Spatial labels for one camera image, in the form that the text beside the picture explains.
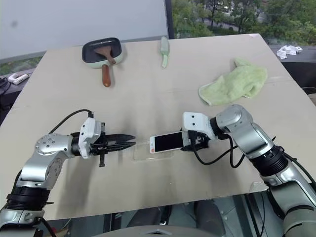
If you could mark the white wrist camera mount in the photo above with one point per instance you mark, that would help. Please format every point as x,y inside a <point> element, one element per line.
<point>195,123</point>
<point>89,130</point>

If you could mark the light green towel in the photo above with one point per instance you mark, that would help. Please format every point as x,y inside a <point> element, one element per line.
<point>234,84</point>

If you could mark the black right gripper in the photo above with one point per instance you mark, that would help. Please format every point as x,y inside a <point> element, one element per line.
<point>200,142</point>

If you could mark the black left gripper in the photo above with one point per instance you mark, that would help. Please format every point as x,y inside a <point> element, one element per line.
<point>101,145</point>

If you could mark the grey robot torso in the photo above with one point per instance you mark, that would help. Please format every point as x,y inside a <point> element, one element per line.
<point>163,232</point>

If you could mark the dark rounded shape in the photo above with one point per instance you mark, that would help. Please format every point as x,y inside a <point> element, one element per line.
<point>208,214</point>

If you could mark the white power strip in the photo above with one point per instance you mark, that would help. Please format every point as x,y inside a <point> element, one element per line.
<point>17,78</point>

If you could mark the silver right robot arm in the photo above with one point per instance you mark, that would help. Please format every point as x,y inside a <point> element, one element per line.
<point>247,133</point>

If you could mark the brown wooden spatula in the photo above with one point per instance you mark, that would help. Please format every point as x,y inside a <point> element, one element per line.
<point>105,52</point>

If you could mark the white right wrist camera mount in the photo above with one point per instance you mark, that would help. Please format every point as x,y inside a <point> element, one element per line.
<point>195,123</point>

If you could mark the white smartphone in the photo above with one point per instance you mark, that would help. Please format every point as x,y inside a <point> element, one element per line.
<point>168,142</point>

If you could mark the clear plastic phone case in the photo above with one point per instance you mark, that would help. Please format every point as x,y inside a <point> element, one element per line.
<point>142,154</point>

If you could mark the dark window frame post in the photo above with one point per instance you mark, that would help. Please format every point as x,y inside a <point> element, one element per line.
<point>169,17</point>

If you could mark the pale green brush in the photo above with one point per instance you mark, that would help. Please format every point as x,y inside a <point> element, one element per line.
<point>163,48</point>

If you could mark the crumpled white paper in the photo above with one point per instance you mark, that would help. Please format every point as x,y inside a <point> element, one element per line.
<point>287,51</point>

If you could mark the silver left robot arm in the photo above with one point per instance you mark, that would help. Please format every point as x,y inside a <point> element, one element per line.
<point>47,145</point>

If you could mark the green square frying pan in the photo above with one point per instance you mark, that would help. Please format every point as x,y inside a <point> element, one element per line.
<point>89,53</point>

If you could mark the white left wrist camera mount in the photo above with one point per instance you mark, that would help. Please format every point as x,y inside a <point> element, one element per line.
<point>89,130</point>

